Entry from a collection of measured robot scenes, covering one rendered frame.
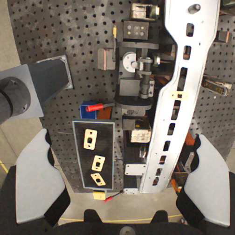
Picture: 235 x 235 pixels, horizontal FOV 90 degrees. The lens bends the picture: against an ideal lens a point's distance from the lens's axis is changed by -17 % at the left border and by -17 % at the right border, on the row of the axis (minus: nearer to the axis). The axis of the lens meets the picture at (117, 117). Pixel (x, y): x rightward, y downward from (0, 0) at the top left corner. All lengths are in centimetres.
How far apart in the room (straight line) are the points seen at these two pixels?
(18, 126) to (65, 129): 138
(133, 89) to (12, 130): 229
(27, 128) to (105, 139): 190
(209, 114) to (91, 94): 85
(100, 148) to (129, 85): 25
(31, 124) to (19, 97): 169
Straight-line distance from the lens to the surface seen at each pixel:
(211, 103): 112
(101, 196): 77
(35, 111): 60
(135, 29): 43
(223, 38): 70
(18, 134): 248
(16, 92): 54
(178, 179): 100
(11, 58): 203
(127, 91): 41
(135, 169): 67
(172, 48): 59
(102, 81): 88
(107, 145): 51
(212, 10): 67
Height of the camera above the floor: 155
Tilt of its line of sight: 62 degrees down
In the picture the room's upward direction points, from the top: 177 degrees counter-clockwise
